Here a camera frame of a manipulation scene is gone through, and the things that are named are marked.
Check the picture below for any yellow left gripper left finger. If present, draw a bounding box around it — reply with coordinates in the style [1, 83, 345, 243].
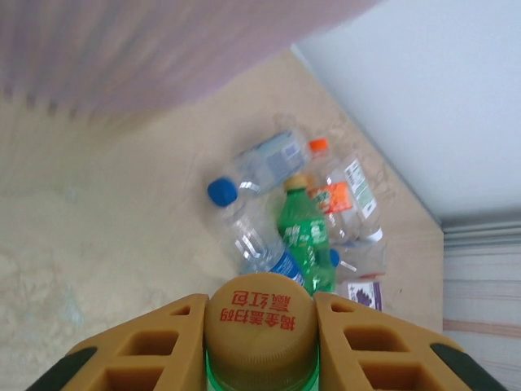
[59, 292, 210, 391]

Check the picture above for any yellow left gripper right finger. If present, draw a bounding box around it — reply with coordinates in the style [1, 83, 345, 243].
[313, 292, 482, 391]

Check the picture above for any clear bottle plain blue label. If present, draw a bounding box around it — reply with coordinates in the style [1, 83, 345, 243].
[328, 239, 388, 283]

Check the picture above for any green soda bottle yellow cap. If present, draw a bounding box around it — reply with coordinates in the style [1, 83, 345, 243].
[202, 273, 323, 391]
[276, 174, 337, 297]

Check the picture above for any clear bottle dark blue label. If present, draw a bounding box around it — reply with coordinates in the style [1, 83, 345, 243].
[206, 176, 309, 297]

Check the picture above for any clear bottle orange label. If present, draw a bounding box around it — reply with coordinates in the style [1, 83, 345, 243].
[307, 137, 364, 246]

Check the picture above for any crushed clear bottle pale label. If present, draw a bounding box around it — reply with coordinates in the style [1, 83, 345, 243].
[231, 129, 313, 197]

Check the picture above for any translucent purple bin liner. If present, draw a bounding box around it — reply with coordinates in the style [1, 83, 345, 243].
[0, 0, 384, 124]

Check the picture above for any bottle red purple label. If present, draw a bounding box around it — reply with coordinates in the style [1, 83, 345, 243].
[345, 270, 386, 313]

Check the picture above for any white green carton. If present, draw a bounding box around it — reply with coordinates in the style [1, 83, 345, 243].
[325, 152, 385, 246]

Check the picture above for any aluminium table side rail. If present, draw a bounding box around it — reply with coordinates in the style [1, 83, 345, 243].
[440, 221, 521, 248]

